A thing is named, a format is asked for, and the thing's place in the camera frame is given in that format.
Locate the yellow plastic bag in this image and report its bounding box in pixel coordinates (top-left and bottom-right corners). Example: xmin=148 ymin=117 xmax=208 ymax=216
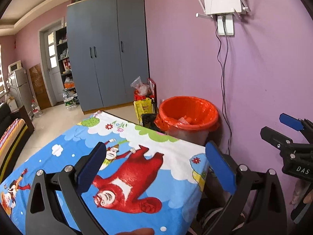
xmin=134 ymin=98 xmax=154 ymax=125

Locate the water bottle red label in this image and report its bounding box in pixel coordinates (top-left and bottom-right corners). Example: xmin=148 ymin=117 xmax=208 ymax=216
xmin=31 ymin=100 xmax=42 ymax=118

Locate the large water bottle green label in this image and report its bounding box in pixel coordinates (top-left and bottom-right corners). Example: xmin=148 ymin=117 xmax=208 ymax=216
xmin=63 ymin=89 xmax=76 ymax=110

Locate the red bucket with bags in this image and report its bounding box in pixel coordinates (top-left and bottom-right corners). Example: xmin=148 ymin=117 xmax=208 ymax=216
xmin=130 ymin=76 xmax=157 ymax=101

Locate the orange-lined trash bin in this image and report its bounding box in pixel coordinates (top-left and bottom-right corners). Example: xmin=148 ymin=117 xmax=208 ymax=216
xmin=154 ymin=96 xmax=220 ymax=145

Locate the silver refrigerator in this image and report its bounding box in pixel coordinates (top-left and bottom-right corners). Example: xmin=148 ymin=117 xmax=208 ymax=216
xmin=8 ymin=69 xmax=33 ymax=117

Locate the dark bookshelf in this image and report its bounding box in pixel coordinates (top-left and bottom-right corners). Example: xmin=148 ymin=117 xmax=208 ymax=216
xmin=55 ymin=27 xmax=77 ymax=96

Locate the brown cardboard sheet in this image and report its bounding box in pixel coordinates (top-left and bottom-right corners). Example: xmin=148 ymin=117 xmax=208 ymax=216
xmin=29 ymin=64 xmax=51 ymax=110

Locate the grey wardrobe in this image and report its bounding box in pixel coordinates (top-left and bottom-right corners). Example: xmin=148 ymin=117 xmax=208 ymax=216
xmin=67 ymin=0 xmax=149 ymax=112

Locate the window zebra blind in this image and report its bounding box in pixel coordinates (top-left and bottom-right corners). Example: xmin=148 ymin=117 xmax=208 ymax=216
xmin=0 ymin=45 xmax=6 ymax=98

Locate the cartoon blue tablecloth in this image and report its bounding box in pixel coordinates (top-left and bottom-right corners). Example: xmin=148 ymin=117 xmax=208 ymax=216
xmin=1 ymin=112 xmax=209 ymax=234

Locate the person's right hand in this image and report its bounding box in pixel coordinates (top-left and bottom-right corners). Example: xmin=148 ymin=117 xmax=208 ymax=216
xmin=303 ymin=190 xmax=313 ymax=204

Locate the white wifi router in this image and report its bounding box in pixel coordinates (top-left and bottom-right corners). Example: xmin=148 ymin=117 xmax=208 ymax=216
xmin=196 ymin=0 xmax=251 ymax=19

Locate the white microwave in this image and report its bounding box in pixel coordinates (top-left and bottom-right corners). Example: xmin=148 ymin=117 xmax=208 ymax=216
xmin=8 ymin=60 xmax=23 ymax=75

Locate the black router cable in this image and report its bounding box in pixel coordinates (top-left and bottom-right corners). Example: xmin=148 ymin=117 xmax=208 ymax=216
xmin=215 ymin=16 xmax=233 ymax=155

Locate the striped sofa cushion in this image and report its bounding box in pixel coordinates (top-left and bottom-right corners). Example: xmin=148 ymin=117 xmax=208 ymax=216
xmin=1 ymin=119 xmax=29 ymax=181

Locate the white wall socket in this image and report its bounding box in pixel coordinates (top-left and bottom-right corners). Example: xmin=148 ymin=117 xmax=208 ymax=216
xmin=217 ymin=14 xmax=235 ymax=36

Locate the grey panel door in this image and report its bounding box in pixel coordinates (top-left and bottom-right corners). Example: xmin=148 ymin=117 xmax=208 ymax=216
xmin=45 ymin=28 xmax=63 ymax=102

